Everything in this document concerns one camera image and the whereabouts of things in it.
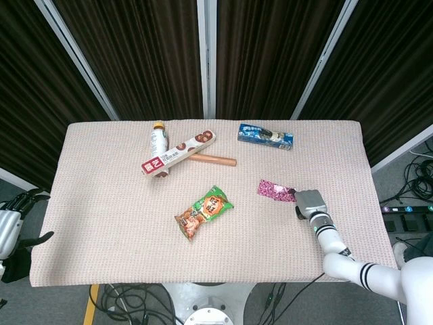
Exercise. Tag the long white box red label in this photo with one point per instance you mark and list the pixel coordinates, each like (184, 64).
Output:
(176, 154)

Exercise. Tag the pink woven table cloth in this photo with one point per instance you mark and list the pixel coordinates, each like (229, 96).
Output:
(101, 220)

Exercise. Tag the dark brown curtain panel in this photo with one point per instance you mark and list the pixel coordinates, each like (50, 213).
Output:
(389, 84)
(142, 61)
(34, 101)
(270, 61)

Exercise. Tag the green snack bag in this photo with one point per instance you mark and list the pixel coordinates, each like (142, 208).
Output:
(203, 213)

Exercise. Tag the white sneaker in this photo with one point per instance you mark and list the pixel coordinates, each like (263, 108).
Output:
(399, 254)

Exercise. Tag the yellow floor tape strip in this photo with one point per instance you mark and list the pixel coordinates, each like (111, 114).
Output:
(90, 304)

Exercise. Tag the power strip with lit buttons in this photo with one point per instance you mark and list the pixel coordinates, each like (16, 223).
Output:
(406, 209)

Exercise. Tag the dark trouser leg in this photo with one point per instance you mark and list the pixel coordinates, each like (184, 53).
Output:
(419, 247)

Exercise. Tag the black power strip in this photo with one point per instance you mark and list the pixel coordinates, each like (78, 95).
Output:
(409, 223)

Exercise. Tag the blue cookie box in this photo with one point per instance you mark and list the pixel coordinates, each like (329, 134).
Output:
(264, 135)

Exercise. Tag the white bottle tan cap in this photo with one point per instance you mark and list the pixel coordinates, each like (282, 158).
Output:
(158, 142)

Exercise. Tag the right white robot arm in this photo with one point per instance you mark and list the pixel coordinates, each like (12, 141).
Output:
(329, 237)

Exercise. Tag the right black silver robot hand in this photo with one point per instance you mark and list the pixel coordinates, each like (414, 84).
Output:
(313, 203)

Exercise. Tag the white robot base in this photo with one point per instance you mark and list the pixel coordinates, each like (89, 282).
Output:
(206, 304)

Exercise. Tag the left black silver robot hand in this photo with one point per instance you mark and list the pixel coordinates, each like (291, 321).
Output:
(10, 227)

